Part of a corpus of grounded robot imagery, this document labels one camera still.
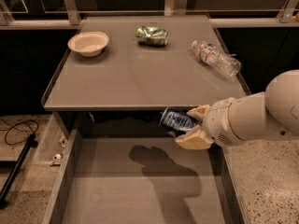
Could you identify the open grey top drawer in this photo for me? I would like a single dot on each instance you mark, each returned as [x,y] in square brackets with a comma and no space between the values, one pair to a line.
[142,181]

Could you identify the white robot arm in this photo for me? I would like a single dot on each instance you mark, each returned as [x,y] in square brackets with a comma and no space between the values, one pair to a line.
[269,115]

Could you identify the silver metal railing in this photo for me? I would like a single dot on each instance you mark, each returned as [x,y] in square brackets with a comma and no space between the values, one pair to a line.
[29,14]

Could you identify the grey cabinet with flat top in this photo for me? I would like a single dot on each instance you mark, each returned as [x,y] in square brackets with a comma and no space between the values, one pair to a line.
[132,76]

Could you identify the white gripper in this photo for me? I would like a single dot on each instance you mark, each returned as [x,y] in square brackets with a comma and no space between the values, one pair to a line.
[219,122]

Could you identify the white paper bowl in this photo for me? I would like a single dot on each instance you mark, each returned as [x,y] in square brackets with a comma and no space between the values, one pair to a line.
[88,44]

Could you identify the clear plastic water bottle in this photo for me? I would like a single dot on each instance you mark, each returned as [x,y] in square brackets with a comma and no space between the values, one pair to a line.
[224,63]

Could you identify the crushed green soda can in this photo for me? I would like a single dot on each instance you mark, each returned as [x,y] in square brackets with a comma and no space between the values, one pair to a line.
[151,36]

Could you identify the blue pepsi can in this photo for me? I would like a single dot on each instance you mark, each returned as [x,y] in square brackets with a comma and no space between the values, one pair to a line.
[176,122]

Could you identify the black stand leg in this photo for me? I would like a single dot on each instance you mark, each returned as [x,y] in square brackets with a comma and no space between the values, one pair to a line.
[30,143]

